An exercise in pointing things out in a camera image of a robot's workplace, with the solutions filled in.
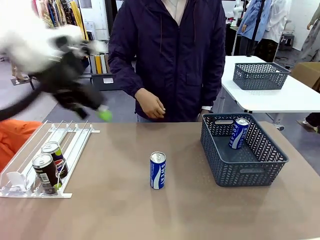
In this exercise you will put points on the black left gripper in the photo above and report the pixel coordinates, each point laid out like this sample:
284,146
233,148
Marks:
75,82

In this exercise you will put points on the black Pepsi can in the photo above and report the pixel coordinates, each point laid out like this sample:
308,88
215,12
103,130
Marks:
58,160

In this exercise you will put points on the dark brown coffee can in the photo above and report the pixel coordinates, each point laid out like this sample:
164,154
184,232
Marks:
46,172

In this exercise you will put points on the blue Pocari Sweat can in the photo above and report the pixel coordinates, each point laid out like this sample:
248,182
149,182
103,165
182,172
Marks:
158,172
238,135

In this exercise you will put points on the grey plastic basket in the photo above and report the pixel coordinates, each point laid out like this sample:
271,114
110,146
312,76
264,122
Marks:
245,172
260,78

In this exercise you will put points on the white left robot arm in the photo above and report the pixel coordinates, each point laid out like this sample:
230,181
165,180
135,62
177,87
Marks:
25,47

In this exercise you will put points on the person's right hand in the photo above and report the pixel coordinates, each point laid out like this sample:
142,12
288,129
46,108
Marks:
151,106

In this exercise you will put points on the person's left hand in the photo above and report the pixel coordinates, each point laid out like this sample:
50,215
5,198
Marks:
200,117

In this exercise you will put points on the dark bin with boards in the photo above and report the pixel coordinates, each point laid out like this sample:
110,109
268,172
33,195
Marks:
105,82

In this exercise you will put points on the orange cloth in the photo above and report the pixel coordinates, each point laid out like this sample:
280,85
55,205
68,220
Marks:
15,140

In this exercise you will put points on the mannequin in maroon top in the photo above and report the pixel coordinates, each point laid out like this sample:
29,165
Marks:
18,75

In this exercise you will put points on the white printer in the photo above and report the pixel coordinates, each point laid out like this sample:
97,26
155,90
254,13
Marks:
90,30

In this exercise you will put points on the person in navy jacket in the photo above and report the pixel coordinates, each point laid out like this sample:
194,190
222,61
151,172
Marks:
170,62

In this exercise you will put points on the clothes rack with garments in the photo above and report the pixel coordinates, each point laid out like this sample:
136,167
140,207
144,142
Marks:
75,15

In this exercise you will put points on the white side table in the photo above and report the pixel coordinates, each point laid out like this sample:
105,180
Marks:
275,100

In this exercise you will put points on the mannequin in blue shirt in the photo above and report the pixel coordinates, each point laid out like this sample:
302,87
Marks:
252,17

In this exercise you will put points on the grey stool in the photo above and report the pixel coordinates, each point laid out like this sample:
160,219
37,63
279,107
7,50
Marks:
287,40

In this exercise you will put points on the mannequin in white shirt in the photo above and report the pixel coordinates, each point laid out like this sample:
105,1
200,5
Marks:
277,17

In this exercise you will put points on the cardboard box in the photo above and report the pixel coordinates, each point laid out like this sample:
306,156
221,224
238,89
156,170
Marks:
307,71

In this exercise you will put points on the person in black trousers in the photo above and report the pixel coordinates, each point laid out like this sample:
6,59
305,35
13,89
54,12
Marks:
313,120

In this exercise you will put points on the mannequin in grey dress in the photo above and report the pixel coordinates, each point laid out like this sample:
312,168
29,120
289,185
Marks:
312,37

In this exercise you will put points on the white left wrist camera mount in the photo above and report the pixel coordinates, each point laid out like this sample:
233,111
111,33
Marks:
96,47

